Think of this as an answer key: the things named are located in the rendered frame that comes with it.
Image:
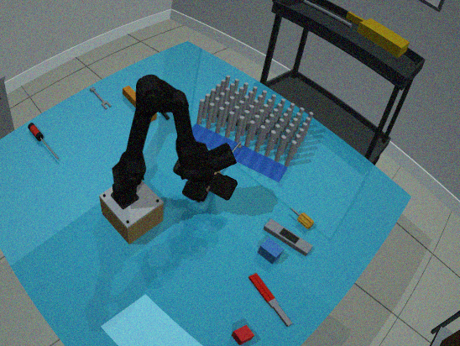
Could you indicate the blue cube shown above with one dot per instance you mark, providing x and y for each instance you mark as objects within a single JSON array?
[{"x": 270, "y": 250}]

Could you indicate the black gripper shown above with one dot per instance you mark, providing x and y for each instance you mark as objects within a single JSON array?
[{"x": 222, "y": 186}]

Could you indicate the small red block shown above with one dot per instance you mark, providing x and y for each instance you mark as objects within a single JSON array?
[{"x": 242, "y": 335}]

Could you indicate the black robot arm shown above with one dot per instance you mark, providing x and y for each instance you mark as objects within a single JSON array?
[{"x": 155, "y": 95}]

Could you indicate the grey metal forked tool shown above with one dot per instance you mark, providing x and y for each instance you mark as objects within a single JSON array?
[{"x": 103, "y": 102}]

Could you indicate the orange rectangular bar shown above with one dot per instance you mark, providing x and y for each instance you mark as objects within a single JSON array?
[{"x": 129, "y": 93}]

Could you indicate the red and black screwdriver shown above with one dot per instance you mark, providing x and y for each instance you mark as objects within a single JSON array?
[{"x": 39, "y": 136}]

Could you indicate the blue taped strip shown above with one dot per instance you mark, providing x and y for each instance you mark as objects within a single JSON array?
[{"x": 244, "y": 155}]

